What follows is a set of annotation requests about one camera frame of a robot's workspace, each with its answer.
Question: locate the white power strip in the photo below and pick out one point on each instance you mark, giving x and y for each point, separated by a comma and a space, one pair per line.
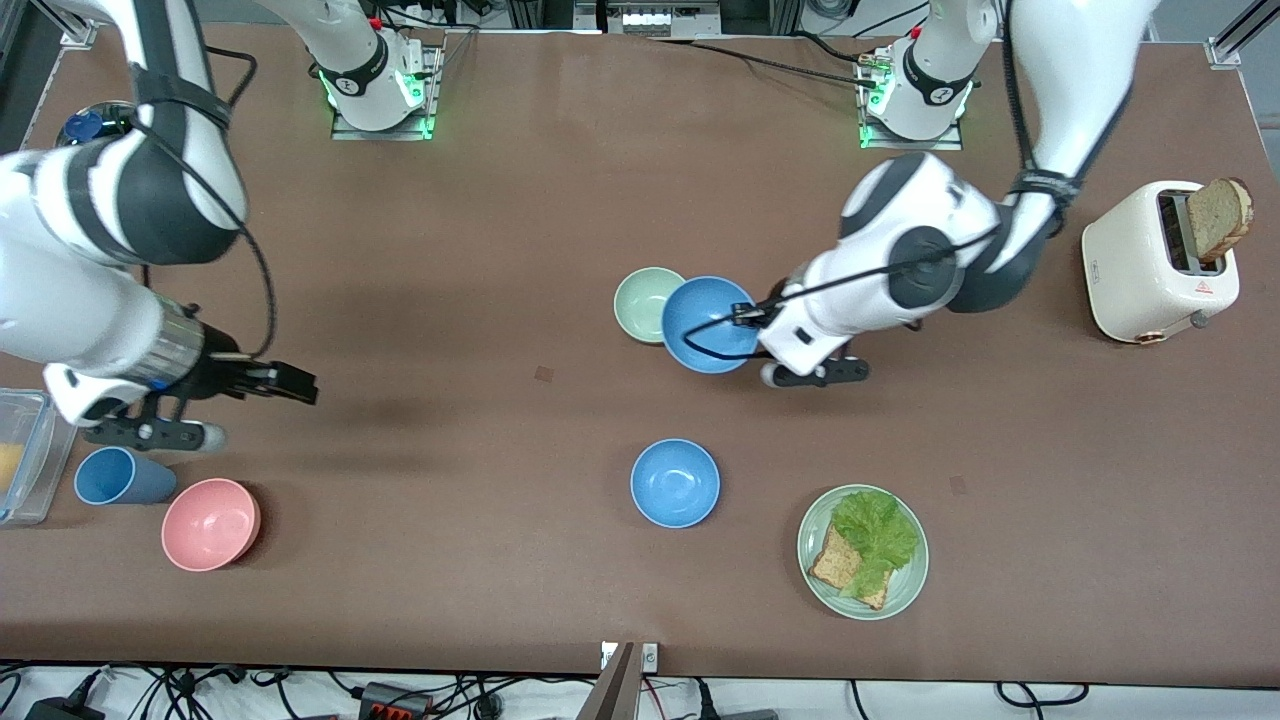
640, 20

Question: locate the blue bowl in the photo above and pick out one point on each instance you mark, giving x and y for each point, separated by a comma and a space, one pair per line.
700, 300
675, 485

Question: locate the white toaster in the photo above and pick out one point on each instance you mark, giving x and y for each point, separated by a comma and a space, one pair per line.
1130, 270

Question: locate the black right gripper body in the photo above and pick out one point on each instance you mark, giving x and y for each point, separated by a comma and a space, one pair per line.
222, 371

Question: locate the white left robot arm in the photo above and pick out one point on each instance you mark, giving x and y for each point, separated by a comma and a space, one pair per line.
930, 200

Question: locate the black power adapter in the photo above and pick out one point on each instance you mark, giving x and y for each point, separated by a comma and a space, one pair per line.
60, 710

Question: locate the yellow food piece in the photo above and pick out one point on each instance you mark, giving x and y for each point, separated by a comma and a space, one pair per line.
8, 468

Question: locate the red black power strip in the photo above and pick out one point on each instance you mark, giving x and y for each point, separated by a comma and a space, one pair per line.
390, 702

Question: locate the black round container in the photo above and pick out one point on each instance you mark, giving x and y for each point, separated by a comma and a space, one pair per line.
82, 127

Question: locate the aluminium arm base plate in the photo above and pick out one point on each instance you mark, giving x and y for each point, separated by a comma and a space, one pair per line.
950, 143
432, 100

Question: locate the blue cup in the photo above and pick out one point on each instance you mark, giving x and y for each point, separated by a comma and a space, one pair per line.
110, 477

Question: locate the pale green bowl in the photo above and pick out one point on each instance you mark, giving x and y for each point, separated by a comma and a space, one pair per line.
640, 305

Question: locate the pale green plate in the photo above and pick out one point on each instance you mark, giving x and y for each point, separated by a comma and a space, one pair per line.
905, 590

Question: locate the brown bread slice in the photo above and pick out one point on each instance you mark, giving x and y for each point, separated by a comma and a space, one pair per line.
1220, 215
830, 565

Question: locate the clear plastic container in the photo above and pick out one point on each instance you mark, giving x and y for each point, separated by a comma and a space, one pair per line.
30, 420

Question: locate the pink bowl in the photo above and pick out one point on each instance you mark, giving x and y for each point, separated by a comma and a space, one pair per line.
210, 525

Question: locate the green lettuce leaf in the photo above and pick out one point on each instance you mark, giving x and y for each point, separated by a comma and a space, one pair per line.
875, 530

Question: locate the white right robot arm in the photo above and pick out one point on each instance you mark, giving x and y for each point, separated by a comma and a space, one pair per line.
60, 310

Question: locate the small metal bracket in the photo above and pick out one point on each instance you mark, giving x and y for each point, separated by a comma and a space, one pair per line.
650, 657

